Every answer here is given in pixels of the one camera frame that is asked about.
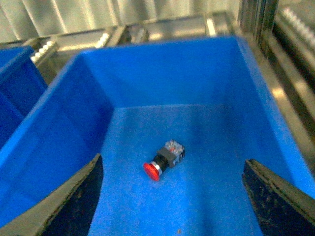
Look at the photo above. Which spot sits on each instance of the metal roller conveyor rail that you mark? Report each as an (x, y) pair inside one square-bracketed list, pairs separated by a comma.
[(53, 52)]

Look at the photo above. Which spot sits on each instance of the blue plastic bin with buttons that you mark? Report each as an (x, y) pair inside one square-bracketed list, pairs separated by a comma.
[(21, 85)]

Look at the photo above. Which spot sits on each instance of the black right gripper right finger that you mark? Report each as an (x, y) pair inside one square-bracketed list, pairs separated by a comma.
[(281, 209)]

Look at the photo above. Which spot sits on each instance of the empty blue plastic bin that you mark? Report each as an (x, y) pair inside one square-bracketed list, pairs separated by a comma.
[(126, 103)]

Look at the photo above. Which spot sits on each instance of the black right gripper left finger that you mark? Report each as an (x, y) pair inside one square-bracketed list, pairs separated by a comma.
[(67, 211)]

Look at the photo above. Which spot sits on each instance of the red mushroom push button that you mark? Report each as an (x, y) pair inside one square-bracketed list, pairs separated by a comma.
[(167, 156)]

